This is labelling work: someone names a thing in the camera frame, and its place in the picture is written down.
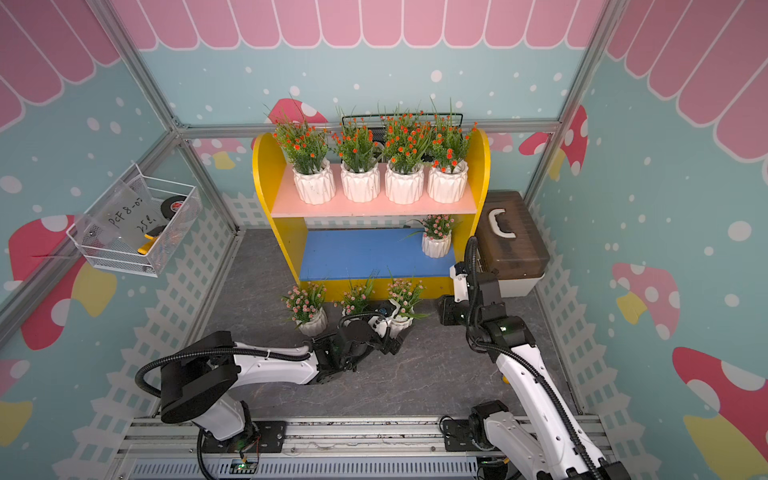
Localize clear wall-mounted wire basket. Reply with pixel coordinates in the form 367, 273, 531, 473
66, 164, 202, 278

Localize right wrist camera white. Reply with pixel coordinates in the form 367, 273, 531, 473
450, 261, 469, 303

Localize black tape roll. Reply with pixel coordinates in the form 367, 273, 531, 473
161, 195, 187, 220

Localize black mesh wire basket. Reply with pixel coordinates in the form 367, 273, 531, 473
333, 113, 470, 175

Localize orange flower pot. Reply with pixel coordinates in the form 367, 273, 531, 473
268, 99, 336, 205
382, 110, 433, 205
331, 116, 382, 203
427, 106, 471, 204

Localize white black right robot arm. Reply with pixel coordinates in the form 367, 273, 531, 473
441, 237, 630, 479

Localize yellow pink blue wooden rack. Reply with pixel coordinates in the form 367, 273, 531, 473
252, 130, 491, 301

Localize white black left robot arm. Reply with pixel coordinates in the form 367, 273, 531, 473
134, 310, 408, 449

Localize pink flower pot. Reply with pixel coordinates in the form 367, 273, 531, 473
281, 282, 328, 337
388, 278, 426, 338
407, 214, 457, 259
340, 278, 374, 316

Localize white box with brown lid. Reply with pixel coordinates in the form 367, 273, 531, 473
476, 191, 550, 298

